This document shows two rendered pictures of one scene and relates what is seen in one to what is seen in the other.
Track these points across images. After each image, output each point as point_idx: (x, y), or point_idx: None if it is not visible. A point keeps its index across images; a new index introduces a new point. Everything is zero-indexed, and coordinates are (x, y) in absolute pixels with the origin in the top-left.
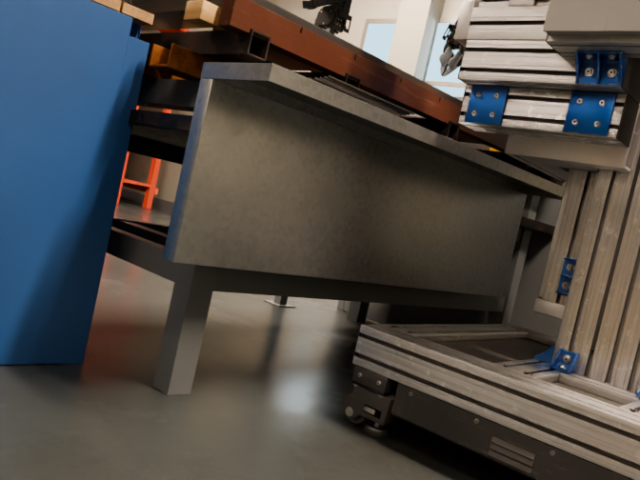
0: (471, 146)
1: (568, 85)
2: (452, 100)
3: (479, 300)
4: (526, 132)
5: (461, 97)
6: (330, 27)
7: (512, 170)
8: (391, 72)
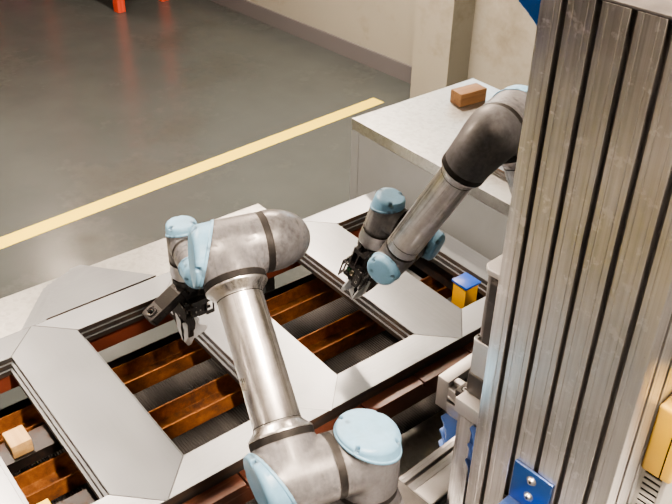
0: (441, 265)
1: None
2: (341, 407)
3: None
4: None
5: (435, 165)
6: (186, 323)
7: None
8: (232, 493)
